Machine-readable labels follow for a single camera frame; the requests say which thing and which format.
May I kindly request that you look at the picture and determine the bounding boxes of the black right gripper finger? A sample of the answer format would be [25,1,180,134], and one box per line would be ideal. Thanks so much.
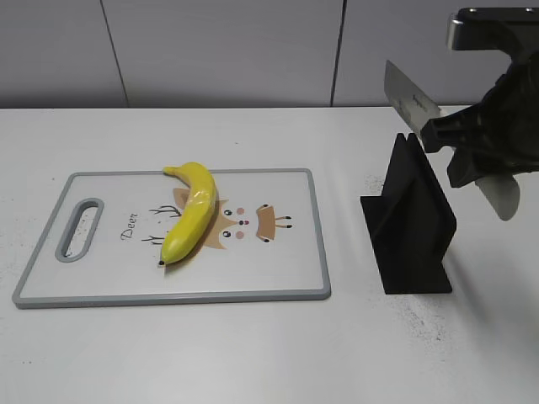
[420,75,538,153]
[447,125,538,188]

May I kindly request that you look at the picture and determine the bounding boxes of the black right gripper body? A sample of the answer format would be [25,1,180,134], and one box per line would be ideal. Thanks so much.
[446,7,538,84]

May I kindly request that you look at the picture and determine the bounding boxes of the white ceramic knife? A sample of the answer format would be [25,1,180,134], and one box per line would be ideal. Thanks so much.
[383,60,520,221]

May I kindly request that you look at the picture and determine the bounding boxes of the yellow plastic banana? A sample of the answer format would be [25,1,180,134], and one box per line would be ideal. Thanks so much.
[158,162,217,266]

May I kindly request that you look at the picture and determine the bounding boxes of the black knife stand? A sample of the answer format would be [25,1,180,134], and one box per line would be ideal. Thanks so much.
[360,133,456,295]

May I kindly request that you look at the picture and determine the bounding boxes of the grey-rimmed deer cutting board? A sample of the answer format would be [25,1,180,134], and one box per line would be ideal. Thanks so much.
[13,168,331,309]

